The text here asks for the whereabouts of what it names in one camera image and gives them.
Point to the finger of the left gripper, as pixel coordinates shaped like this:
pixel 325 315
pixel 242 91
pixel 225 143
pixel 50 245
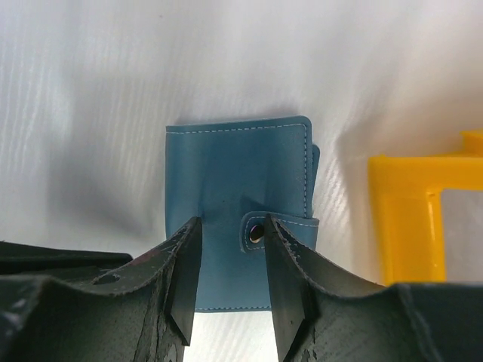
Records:
pixel 20 259

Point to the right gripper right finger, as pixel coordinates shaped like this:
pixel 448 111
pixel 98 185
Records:
pixel 322 312

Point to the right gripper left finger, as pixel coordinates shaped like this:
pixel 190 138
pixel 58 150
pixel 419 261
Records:
pixel 141 311

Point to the orange plastic card stand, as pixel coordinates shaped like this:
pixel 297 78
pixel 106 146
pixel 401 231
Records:
pixel 405 198

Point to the blue leather card holder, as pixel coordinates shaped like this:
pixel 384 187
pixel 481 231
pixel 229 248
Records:
pixel 231 175

